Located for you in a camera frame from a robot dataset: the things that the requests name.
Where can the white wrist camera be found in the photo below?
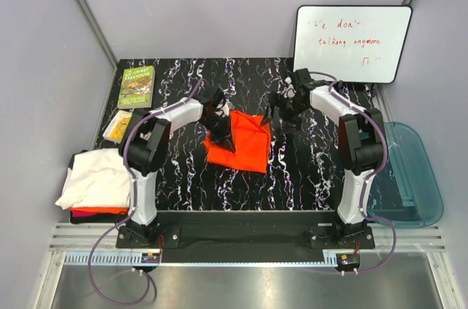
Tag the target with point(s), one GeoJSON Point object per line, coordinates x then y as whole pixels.
{"type": "Point", "coordinates": [288, 90]}
{"type": "Point", "coordinates": [223, 110]}

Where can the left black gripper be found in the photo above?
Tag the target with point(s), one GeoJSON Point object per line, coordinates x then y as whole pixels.
{"type": "Point", "coordinates": [224, 138]}

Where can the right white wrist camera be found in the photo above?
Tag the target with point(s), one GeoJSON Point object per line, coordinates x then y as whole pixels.
{"type": "Point", "coordinates": [288, 90]}

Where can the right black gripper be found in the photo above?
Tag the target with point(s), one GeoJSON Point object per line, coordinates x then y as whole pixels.
{"type": "Point", "coordinates": [292, 123]}

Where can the teal plastic bin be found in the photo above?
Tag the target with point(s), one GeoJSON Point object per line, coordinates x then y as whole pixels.
{"type": "Point", "coordinates": [406, 191]}

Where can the yellow small book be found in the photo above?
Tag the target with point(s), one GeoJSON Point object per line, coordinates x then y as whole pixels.
{"type": "Point", "coordinates": [115, 130]}

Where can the orange t shirt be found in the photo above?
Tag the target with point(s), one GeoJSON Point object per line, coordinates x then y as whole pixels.
{"type": "Point", "coordinates": [252, 142]}
{"type": "Point", "coordinates": [101, 210]}

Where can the green treehouse book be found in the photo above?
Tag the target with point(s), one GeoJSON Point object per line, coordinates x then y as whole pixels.
{"type": "Point", "coordinates": [137, 86]}

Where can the white dry erase board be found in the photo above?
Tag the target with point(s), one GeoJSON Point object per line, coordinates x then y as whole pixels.
{"type": "Point", "coordinates": [355, 44]}

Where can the black marbled table mat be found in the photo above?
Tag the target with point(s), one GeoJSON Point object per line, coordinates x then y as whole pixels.
{"type": "Point", "coordinates": [304, 170]}

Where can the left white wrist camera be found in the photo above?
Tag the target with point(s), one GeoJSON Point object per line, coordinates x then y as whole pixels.
{"type": "Point", "coordinates": [223, 110]}

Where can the orange folded t shirt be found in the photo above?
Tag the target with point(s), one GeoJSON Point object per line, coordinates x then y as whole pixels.
{"type": "Point", "coordinates": [101, 210]}

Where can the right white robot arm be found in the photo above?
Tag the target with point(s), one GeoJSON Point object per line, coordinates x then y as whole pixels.
{"type": "Point", "coordinates": [362, 144]}

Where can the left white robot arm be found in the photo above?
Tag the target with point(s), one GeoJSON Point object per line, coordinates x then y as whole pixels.
{"type": "Point", "coordinates": [145, 144]}

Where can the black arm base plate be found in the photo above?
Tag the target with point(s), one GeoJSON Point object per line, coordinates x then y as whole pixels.
{"type": "Point", "coordinates": [315, 229]}

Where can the white folded t shirt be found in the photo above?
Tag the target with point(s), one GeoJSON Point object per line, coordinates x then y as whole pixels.
{"type": "Point", "coordinates": [97, 178]}

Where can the grey cable duct rail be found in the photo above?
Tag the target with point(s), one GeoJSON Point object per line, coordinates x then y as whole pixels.
{"type": "Point", "coordinates": [112, 258]}

